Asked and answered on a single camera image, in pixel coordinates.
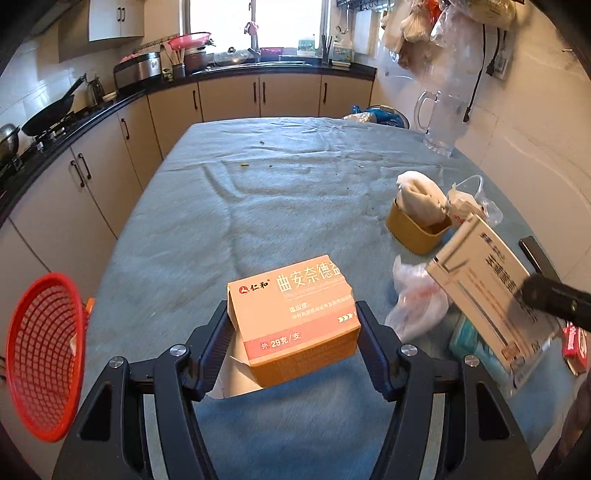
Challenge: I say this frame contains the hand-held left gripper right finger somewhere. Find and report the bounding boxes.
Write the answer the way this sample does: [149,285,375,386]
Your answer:
[355,300,539,480]

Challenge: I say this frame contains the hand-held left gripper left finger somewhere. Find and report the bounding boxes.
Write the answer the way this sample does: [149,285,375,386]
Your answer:
[53,300,232,480]

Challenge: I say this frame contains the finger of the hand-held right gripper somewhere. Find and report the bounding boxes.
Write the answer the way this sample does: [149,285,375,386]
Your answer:
[519,273,591,332]
[519,236,561,278]

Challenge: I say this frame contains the orange medicine box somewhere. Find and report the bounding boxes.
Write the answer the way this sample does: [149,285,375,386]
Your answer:
[205,254,362,400]

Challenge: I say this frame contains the yellow plastic container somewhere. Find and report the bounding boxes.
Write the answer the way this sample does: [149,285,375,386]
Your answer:
[385,196,452,256]

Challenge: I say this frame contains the white cloth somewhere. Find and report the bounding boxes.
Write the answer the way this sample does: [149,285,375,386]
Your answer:
[396,170,450,227]

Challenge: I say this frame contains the red plastic basket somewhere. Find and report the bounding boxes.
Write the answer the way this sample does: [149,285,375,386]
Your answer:
[6,272,89,443]

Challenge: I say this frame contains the small red box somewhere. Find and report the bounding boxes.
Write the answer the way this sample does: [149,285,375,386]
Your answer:
[562,323,591,374]

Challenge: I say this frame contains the teal tissue packet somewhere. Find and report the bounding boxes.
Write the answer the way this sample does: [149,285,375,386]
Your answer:
[449,316,513,384]

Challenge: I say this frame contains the clear plastic cup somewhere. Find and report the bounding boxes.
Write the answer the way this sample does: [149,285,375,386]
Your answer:
[455,174,485,200]

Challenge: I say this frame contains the grey-blue tablecloth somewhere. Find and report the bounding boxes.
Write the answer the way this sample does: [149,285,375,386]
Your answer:
[83,117,591,480]

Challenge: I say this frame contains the clear glass pitcher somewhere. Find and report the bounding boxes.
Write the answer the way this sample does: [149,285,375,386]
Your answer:
[414,88,467,158]

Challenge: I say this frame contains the blue plastic bag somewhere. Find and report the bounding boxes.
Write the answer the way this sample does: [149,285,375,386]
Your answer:
[353,105,409,129]

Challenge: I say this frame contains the hanging clear plastic bag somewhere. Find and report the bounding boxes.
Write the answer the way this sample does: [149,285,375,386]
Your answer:
[431,4,485,102]

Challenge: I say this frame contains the cream lower kitchen cabinets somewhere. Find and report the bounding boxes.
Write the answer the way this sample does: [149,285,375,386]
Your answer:
[0,74,375,324]

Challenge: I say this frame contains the cream kitchen cabinets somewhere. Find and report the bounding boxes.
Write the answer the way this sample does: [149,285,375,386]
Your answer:
[58,0,145,63]
[0,74,375,324]

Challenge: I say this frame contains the black kitchen countertop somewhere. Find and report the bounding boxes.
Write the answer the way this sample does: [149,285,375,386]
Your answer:
[0,62,377,227]

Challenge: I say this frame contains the hanging white plastic bag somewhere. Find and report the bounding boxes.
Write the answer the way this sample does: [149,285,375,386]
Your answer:
[382,7,437,54]

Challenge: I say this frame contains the gas stove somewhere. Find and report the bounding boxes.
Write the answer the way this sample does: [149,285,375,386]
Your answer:
[0,111,93,167]

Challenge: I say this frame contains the utensil holder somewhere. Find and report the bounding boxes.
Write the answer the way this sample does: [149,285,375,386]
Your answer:
[159,44,186,78]

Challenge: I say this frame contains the black wok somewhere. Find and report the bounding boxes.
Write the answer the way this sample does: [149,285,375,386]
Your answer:
[22,74,88,137]

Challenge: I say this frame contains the steel countertop appliance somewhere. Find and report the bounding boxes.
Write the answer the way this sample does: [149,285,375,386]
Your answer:
[114,52,162,88]

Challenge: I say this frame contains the pan in sink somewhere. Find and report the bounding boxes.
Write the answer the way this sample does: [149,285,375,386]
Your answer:
[213,48,252,65]

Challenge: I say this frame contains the steel pot with lid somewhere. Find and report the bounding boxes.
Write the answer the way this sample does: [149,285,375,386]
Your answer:
[0,122,21,160]

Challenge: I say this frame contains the kitchen faucet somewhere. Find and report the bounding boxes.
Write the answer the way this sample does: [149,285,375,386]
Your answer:
[244,21,262,63]

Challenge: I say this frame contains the red plastic basin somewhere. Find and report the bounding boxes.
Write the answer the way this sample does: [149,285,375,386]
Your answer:
[167,32,212,51]

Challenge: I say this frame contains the kitchen window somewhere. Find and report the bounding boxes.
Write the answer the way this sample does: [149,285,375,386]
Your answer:
[182,0,331,54]

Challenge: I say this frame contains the cream upper kitchen cabinets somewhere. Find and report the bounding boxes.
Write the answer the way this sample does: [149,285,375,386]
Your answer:
[58,0,145,63]

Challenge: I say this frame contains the black power cable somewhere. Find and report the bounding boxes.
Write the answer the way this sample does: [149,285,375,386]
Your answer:
[463,23,502,123]

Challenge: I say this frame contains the wall rack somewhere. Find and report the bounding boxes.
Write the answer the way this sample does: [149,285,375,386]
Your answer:
[336,0,398,12]

